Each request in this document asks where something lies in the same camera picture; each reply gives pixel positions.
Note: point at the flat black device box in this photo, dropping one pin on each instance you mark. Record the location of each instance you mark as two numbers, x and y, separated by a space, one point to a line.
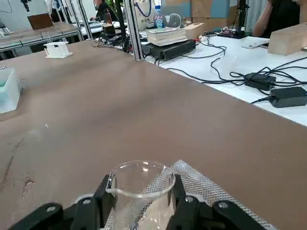
172 50

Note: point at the aluminium frame post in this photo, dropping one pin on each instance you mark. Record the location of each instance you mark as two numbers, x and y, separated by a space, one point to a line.
134 36

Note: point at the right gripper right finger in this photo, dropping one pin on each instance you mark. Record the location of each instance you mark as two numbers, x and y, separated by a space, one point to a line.
204 218

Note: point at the person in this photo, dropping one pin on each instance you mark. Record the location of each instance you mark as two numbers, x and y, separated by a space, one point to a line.
103 10
275 19

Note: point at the water bottle with blue label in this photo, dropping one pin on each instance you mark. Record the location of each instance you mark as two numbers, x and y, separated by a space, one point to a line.
158 20

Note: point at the black camera stand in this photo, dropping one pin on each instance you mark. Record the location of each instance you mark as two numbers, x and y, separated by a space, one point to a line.
241 16

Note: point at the brown wooden box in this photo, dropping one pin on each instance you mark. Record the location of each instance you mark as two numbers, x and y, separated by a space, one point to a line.
39 21

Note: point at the clear plastic storage box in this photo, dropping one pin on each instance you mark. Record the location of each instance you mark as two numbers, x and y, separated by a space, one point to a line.
13 95

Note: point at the black power adapter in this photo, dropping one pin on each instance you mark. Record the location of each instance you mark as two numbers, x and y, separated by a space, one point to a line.
260 81
287 96

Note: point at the clear plastic cup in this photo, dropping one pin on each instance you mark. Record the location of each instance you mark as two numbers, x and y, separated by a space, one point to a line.
226 64

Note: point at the large light wooden block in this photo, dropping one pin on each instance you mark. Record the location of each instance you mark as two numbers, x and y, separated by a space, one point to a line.
285 40

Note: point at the white test tube rack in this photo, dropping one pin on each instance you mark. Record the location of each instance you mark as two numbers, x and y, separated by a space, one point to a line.
57 49

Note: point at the stack of books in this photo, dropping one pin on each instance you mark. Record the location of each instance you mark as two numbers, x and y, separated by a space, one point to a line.
165 36

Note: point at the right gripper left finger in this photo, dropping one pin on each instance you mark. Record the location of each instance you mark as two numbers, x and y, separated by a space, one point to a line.
79 215

